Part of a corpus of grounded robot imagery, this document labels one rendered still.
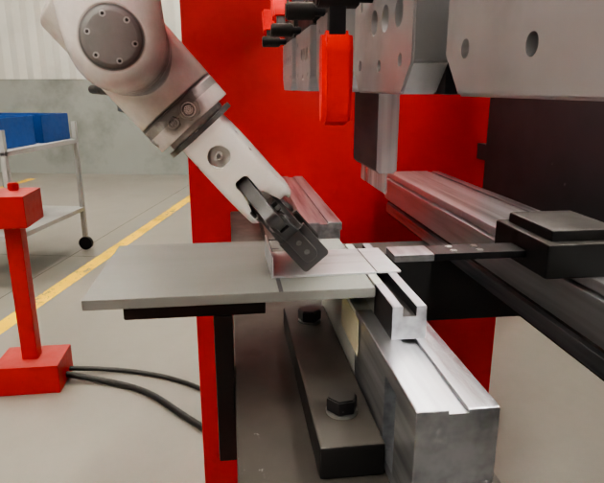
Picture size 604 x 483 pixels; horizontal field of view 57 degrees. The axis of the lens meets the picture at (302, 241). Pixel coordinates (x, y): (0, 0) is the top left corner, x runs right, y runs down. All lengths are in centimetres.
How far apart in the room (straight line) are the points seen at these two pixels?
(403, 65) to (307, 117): 109
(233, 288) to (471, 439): 24
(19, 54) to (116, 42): 848
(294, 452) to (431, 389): 15
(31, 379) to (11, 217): 66
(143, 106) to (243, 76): 90
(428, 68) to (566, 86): 16
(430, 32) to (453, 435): 26
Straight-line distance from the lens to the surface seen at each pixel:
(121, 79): 46
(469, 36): 26
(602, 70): 18
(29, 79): 888
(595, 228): 67
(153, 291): 53
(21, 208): 229
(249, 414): 57
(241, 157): 51
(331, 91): 41
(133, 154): 833
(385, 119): 54
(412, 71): 34
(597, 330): 66
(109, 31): 46
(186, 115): 52
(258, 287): 52
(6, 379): 255
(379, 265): 58
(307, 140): 144
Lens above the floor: 118
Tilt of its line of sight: 15 degrees down
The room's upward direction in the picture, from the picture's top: straight up
